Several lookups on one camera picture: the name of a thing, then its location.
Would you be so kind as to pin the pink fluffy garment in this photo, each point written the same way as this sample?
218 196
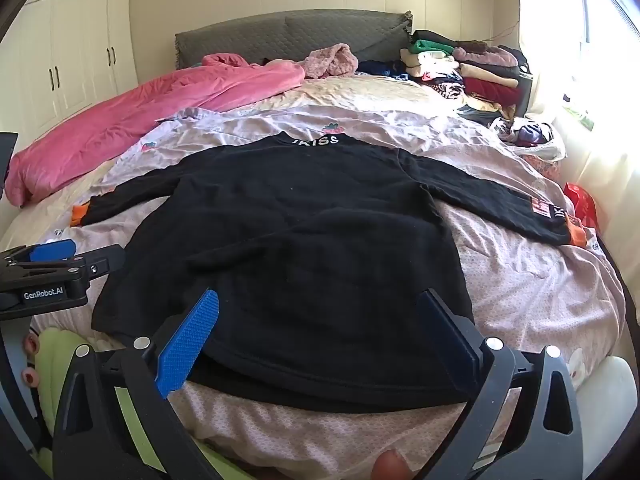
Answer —
332 60

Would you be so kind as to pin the red bag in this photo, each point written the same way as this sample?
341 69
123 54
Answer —
582 202

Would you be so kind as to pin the grey quilted headboard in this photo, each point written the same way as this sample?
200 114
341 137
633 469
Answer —
280 35

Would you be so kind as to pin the pink strawberry print bed sheet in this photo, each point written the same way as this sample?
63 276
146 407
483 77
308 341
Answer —
525 285

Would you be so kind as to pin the beige bed sheet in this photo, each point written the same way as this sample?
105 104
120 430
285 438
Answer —
360 92

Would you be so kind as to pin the white rounded object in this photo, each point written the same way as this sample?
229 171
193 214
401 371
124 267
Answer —
612 410

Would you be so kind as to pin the window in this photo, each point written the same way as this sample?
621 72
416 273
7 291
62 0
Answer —
610 0

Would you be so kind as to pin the person's green clothing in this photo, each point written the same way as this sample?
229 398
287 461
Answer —
60 342

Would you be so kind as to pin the black sweater with orange cuffs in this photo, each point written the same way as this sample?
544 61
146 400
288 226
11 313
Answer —
300 235

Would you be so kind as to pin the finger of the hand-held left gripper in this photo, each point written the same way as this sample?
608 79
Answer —
107 260
52 250

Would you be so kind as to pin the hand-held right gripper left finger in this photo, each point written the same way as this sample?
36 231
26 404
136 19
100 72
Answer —
187 345

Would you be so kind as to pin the dark blue garment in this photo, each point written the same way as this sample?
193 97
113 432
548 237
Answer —
380 67

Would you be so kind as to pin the plastic bag of clothes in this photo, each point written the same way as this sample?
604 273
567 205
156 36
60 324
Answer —
530 137

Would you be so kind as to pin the stack of folded clothes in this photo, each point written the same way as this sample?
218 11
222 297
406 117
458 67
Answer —
480 70

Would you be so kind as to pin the white wardrobe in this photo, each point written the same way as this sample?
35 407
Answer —
65 60

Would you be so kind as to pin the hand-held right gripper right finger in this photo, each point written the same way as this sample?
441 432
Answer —
450 345

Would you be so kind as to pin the black bag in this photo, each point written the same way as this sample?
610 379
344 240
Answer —
525 92

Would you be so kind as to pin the pink quilt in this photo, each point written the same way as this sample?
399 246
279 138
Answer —
125 120

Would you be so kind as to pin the person's right hand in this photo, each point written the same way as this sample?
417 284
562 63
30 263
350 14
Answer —
392 466

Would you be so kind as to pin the person's left hand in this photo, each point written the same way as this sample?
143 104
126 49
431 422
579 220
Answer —
31 347

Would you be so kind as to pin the black flat device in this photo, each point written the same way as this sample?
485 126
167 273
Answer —
7 165

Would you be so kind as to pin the white curtain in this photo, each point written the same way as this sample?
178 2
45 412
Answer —
545 35

